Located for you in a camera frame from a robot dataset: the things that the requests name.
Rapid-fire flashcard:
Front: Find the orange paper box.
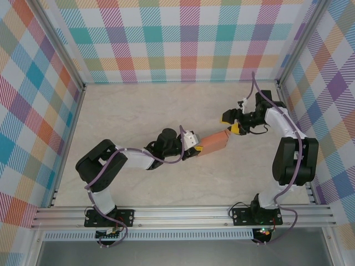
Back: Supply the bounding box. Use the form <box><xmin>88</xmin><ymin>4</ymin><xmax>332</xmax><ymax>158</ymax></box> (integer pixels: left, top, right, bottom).
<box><xmin>197</xmin><ymin>129</ymin><xmax>231</xmax><ymax>158</ymax></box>

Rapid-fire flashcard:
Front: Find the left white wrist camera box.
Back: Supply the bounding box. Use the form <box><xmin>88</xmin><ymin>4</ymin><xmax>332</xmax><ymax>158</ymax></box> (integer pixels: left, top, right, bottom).
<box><xmin>182</xmin><ymin>130</ymin><xmax>201</xmax><ymax>150</ymax></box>

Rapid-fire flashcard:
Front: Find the wide aluminium frame rail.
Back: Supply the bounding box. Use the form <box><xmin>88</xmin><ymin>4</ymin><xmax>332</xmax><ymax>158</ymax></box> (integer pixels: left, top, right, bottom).
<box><xmin>30</xmin><ymin>204</ymin><xmax>336</xmax><ymax>229</ymax></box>

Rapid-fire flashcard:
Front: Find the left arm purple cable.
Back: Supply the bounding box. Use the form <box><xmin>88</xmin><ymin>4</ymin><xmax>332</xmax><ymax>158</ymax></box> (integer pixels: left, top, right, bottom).
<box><xmin>86</xmin><ymin>125</ymin><xmax>186</xmax><ymax>249</ymax></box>

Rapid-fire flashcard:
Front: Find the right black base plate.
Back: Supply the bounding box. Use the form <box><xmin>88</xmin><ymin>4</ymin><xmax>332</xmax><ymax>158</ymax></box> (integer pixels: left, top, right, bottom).
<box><xmin>231</xmin><ymin>207</ymin><xmax>283</xmax><ymax>227</ymax></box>

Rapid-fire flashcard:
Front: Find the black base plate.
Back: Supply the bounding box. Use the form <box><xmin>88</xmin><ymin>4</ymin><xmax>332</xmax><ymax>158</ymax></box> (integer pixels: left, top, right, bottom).
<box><xmin>231</xmin><ymin>207</ymin><xmax>283</xmax><ymax>227</ymax></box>
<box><xmin>84</xmin><ymin>209</ymin><xmax>135</xmax><ymax>228</ymax></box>

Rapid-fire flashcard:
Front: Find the perforated grey cable tray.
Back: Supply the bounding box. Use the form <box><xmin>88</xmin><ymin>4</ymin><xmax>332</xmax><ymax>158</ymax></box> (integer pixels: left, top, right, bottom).
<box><xmin>43</xmin><ymin>229</ymin><xmax>255</xmax><ymax>241</ymax></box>

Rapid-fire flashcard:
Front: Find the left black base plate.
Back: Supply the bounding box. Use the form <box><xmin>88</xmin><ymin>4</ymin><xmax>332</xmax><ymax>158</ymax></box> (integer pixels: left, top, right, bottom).
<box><xmin>84</xmin><ymin>209</ymin><xmax>135</xmax><ymax>228</ymax></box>

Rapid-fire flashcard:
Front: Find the right aluminium frame post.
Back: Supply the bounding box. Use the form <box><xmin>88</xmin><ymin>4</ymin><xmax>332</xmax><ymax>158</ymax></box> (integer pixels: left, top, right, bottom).
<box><xmin>277</xmin><ymin>0</ymin><xmax>329</xmax><ymax>86</ymax></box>

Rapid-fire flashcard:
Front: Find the aluminium frame post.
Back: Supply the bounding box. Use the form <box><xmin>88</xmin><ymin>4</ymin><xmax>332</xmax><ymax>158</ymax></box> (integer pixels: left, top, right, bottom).
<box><xmin>277</xmin><ymin>0</ymin><xmax>329</xmax><ymax>86</ymax></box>
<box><xmin>26</xmin><ymin>0</ymin><xmax>85</xmax><ymax>91</ymax></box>

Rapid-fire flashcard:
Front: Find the right aluminium side rail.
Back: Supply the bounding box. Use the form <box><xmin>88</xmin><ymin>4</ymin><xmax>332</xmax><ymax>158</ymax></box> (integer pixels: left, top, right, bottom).
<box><xmin>277</xmin><ymin>83</ymin><xmax>317</xmax><ymax>204</ymax></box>

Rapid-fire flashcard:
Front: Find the aluminium side rail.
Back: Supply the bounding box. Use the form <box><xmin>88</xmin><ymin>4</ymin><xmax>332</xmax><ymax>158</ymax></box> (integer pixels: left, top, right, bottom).
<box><xmin>277</xmin><ymin>83</ymin><xmax>317</xmax><ymax>204</ymax></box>
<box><xmin>49</xmin><ymin>87</ymin><xmax>86</xmax><ymax>208</ymax></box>

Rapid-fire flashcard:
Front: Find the left aluminium side rail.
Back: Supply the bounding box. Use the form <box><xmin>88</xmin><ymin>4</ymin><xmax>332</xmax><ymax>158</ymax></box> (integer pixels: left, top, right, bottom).
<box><xmin>49</xmin><ymin>87</ymin><xmax>86</xmax><ymax>208</ymax></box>

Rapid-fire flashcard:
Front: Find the left aluminium frame post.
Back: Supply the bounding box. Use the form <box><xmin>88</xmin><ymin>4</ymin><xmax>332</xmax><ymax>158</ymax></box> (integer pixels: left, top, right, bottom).
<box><xmin>26</xmin><ymin>0</ymin><xmax>85</xmax><ymax>91</ymax></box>

